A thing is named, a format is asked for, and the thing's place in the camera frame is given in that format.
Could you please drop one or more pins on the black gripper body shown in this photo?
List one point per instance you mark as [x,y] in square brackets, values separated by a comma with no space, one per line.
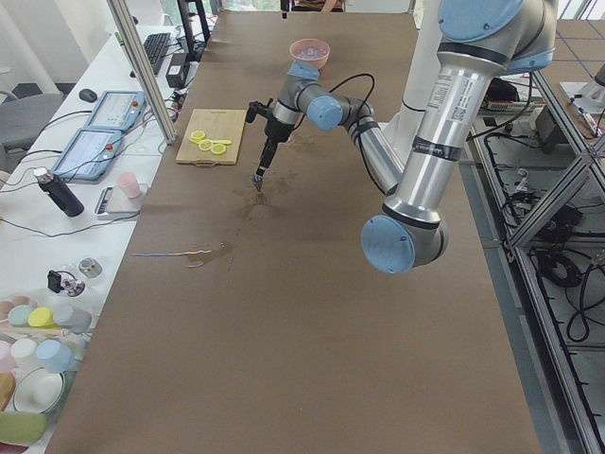
[273,130]

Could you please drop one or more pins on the steel double jigger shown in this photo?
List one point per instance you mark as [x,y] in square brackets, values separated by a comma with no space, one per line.
[260,196]

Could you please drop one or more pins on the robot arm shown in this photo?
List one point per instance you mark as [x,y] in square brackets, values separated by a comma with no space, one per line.
[462,47]
[302,95]

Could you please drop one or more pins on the wooden cutting board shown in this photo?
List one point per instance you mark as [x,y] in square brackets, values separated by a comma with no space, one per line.
[218,124]

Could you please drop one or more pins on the lemon slice lower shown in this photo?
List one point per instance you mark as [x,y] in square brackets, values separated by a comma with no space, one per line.
[218,149]

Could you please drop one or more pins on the lemon slice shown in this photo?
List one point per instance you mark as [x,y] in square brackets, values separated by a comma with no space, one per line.
[218,149]
[205,145]
[197,136]

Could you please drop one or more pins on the lemon slice middle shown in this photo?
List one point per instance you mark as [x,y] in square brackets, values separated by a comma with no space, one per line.
[205,145]

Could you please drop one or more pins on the lemon slice top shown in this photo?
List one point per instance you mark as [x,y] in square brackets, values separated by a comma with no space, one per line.
[197,136]

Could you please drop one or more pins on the pink bowl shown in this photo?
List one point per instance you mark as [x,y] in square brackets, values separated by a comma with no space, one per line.
[311,42]

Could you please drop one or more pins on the black power adapter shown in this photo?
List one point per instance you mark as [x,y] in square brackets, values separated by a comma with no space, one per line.
[177,71]

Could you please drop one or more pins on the black keyboard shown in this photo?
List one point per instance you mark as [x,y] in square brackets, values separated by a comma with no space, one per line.
[155,46]

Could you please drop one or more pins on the pink plastic cup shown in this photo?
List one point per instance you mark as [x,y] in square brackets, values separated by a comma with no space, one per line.
[127,182]

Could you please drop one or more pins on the upper teach pendant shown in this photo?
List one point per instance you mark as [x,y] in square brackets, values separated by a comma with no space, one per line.
[117,110]

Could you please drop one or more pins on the teach pendant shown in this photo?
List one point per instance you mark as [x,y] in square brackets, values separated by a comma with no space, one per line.
[117,110]
[88,155]

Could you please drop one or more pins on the white kitchen scale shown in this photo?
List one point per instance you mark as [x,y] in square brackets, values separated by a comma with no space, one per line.
[113,203]

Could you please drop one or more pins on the lower teach pendant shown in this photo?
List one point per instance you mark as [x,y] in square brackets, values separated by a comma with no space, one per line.
[88,155]

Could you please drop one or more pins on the black computer mouse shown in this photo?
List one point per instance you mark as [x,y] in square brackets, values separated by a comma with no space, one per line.
[88,95]

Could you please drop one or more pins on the steel bottle cap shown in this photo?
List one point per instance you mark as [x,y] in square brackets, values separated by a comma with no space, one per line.
[90,267]

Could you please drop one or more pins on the black insulated water bottle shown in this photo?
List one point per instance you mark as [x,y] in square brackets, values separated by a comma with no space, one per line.
[58,191]

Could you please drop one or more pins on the grey office chair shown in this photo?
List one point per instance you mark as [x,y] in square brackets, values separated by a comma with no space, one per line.
[22,120]

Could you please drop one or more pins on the grey cup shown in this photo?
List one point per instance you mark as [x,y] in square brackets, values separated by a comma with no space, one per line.
[73,318]

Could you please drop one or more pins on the yellow cup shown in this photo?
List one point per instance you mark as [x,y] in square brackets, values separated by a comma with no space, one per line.
[41,317]

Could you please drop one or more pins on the light blue cup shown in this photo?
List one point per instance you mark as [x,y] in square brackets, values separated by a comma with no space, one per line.
[55,356]

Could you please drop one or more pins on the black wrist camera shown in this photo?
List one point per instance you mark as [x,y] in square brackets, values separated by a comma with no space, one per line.
[258,108]

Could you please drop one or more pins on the aluminium frame post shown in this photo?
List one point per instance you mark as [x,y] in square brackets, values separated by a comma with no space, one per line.
[141,66]

